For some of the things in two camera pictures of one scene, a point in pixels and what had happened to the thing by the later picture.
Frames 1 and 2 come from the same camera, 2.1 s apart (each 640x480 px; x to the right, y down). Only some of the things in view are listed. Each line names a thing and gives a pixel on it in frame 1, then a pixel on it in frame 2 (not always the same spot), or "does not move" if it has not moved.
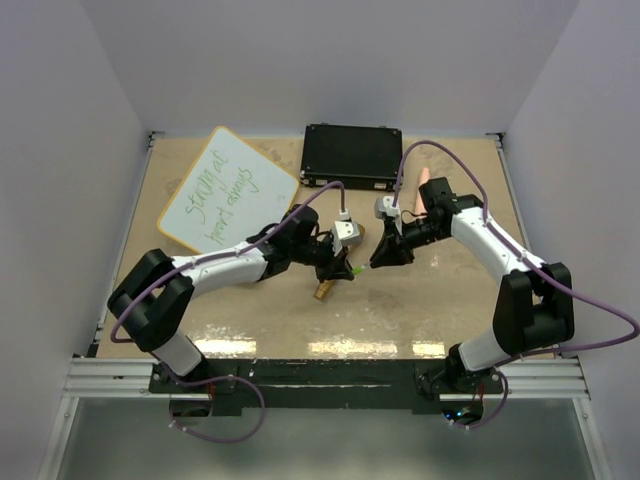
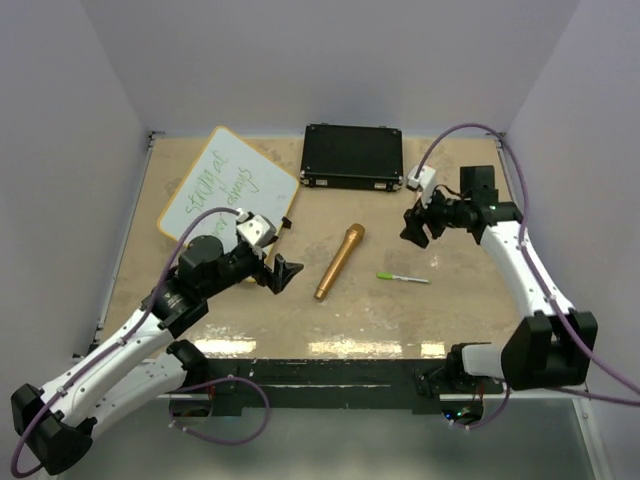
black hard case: x=359 y=156 does not move
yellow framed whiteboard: x=229 y=193 does not move
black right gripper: x=390 y=251 to x=415 y=219
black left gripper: x=336 y=270 to x=277 y=278
